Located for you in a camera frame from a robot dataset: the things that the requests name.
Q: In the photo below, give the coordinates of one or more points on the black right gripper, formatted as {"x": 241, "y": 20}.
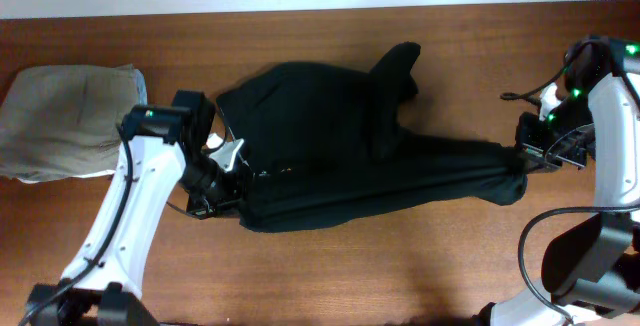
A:
{"x": 529, "y": 141}

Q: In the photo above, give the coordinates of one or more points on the folded beige shorts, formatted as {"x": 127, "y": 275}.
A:
{"x": 59, "y": 122}

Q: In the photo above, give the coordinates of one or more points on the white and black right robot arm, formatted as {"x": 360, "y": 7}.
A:
{"x": 591, "y": 271}

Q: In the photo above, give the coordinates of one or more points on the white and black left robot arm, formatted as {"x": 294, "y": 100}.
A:
{"x": 161, "y": 148}

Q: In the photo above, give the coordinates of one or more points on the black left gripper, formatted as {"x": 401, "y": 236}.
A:
{"x": 228, "y": 186}

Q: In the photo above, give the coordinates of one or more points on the black shorts with patterned waistband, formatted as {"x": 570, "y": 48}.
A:
{"x": 325, "y": 147}

